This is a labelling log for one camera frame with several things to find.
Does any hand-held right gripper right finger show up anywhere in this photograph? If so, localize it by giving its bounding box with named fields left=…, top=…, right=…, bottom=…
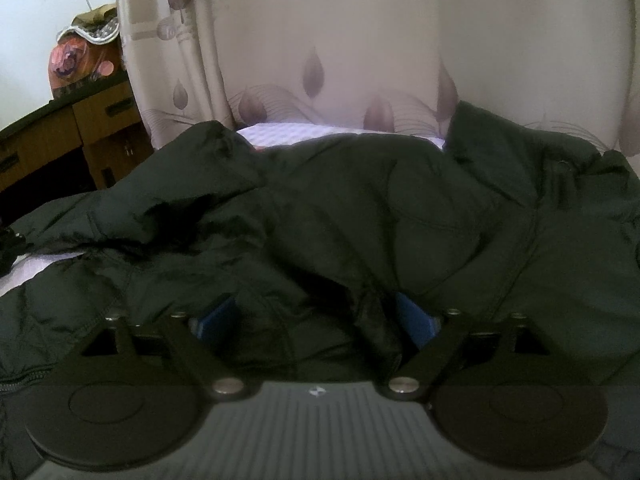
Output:
left=377, top=291, right=553, bottom=403

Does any lace trimmed cloth cover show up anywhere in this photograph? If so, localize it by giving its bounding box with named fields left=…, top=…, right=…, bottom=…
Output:
left=56, top=4, right=122, bottom=45

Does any beige leaf print curtain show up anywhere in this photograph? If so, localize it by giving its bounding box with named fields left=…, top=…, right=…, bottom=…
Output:
left=114, top=0, right=640, bottom=157

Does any brown wooden desk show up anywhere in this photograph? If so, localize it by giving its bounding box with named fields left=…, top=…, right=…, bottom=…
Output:
left=0, top=72, right=157, bottom=227

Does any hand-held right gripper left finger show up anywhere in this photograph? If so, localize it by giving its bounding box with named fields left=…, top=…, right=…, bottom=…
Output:
left=80, top=294, right=259, bottom=403

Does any dark green padded jacket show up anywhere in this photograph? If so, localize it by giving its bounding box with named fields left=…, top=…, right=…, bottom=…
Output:
left=0, top=101, right=640, bottom=480

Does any orange floral round container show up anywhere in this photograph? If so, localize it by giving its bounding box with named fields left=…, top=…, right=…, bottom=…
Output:
left=47, top=39, right=127, bottom=100

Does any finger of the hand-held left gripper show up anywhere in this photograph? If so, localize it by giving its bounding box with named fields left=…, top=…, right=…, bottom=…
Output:
left=0, top=229, right=27, bottom=276

